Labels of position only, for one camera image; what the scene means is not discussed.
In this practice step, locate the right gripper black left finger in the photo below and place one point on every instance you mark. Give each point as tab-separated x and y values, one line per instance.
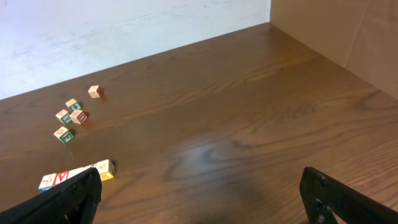
72	201

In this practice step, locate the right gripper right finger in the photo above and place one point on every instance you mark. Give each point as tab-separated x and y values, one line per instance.
325	198

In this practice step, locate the blue edged wooden block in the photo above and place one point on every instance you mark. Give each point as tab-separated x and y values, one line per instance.
47	182

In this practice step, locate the yellow edged wooden block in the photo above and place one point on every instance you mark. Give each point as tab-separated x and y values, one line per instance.
64	134

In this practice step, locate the plain wooden block centre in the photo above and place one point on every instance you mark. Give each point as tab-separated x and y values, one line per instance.
78	116

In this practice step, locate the plain wooden block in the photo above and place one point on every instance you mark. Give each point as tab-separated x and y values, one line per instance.
78	116
95	91

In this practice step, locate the teal edged wooden block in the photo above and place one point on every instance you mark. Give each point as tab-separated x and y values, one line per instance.
64	116

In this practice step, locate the green edged wooden block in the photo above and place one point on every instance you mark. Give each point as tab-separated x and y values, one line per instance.
73	105

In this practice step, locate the far plain wooden block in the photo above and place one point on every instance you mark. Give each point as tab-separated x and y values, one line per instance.
95	91

